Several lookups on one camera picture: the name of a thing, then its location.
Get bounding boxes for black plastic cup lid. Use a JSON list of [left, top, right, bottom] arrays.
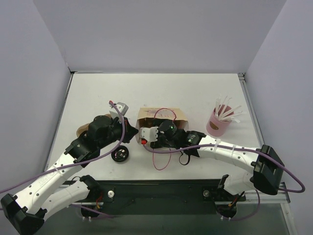
[[111, 145, 129, 163]]

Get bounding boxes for pink paper gift bag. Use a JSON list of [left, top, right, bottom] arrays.
[[135, 107, 189, 150]]

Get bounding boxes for brown cardboard cup carrier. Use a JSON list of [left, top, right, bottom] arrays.
[[77, 113, 113, 138]]

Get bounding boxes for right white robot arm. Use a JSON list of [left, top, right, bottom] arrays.
[[141, 120, 284, 200]]

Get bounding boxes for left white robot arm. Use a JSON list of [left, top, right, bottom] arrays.
[[0, 116, 138, 235]]

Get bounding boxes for pink straw holder cup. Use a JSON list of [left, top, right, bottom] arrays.
[[206, 108, 232, 137]]

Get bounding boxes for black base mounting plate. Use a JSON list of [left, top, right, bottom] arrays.
[[80, 179, 236, 215]]

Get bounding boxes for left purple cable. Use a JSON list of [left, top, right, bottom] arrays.
[[0, 101, 127, 196]]

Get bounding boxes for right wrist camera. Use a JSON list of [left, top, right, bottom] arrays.
[[139, 126, 158, 144]]

